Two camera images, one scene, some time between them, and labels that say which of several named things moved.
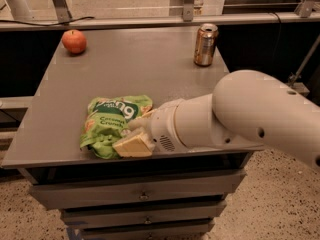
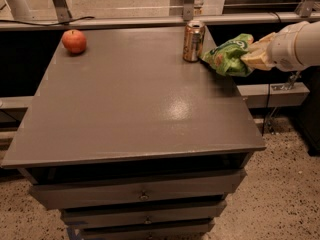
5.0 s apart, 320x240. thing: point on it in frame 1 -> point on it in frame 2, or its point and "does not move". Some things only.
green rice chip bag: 107,118 -> 226,56
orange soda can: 205,44 -> 194,34
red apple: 74,41 does not move
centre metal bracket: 188,3 does not move
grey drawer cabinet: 170,195 does not move
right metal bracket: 305,8 does not move
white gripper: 164,126 -> 281,52
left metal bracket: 59,3 does not move
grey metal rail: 166,20 does not move
